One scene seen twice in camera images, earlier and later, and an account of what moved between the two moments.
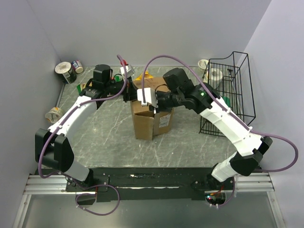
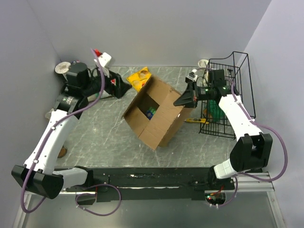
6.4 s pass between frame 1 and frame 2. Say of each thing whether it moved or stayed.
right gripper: moved
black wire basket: stayed
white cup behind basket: stayed
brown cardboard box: moved
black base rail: stayed
